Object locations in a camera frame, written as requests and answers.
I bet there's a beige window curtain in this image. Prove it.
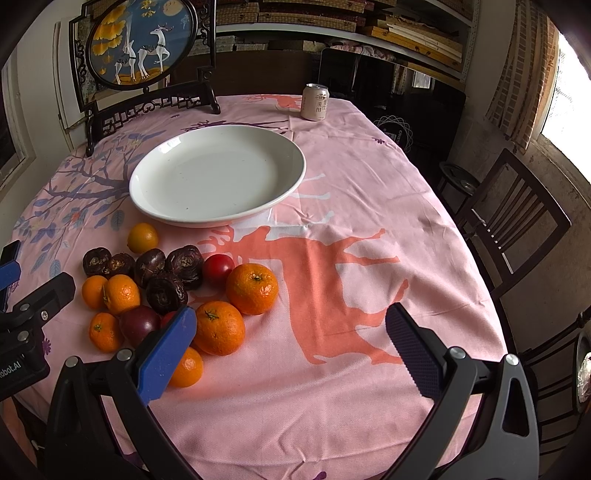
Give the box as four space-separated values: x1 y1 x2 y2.
486 1 559 153

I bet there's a dark wooden chair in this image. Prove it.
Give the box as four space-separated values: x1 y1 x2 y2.
454 148 573 301

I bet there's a dark red plum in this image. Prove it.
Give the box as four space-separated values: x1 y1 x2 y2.
119 305 160 348

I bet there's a small orange mandarin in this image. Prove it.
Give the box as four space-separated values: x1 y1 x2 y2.
81 275 107 311
88 312 124 353
102 274 140 316
168 347 204 388

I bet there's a round deer painting screen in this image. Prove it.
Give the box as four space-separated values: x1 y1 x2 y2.
68 1 221 155

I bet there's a small red cherry tomato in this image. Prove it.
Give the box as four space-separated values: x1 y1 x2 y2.
160 311 176 329

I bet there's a large orange mandarin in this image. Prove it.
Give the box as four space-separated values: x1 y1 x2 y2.
225 263 279 315
191 301 245 356

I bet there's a large white oval plate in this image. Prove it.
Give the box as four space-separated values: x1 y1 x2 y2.
129 125 307 228

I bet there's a wooden bookshelf with books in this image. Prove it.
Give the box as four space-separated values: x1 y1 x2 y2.
217 1 480 83

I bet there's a yellow orange citrus fruit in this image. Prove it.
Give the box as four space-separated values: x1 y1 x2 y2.
127 222 159 255

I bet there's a pink printed tablecloth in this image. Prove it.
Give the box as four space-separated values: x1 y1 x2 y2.
8 94 506 479

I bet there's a white beverage can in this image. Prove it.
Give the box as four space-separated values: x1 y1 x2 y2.
301 83 329 122

